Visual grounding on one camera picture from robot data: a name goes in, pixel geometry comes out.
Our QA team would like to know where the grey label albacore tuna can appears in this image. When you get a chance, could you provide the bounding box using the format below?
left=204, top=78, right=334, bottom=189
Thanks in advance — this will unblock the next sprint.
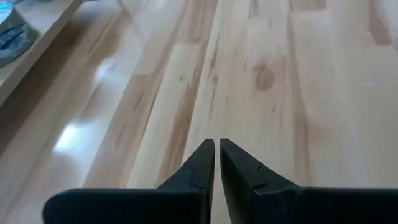
left=0, top=2, right=40, bottom=68

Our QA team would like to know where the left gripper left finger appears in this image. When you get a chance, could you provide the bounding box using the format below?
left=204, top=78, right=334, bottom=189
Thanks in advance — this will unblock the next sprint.
left=42, top=138, right=216, bottom=224

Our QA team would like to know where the wooden shelf board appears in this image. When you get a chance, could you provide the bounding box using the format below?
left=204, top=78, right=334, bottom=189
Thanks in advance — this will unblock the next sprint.
left=0, top=0, right=85, bottom=106

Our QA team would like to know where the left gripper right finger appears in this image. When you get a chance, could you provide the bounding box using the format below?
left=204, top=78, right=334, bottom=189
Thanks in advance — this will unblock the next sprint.
left=219, top=138, right=398, bottom=224

